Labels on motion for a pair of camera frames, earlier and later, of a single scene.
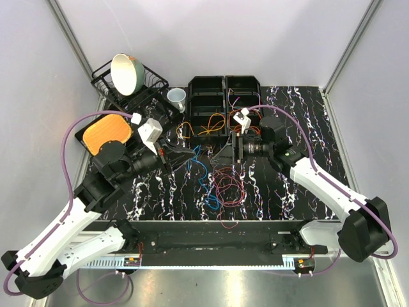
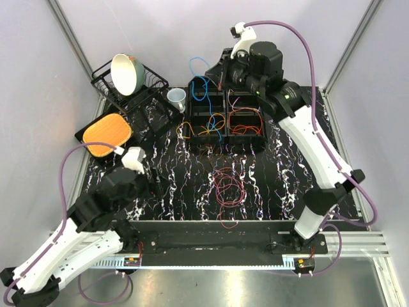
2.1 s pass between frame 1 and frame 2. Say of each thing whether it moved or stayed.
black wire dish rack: stayed
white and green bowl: stayed
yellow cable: stayed
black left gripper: moved
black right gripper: moved
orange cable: stayed
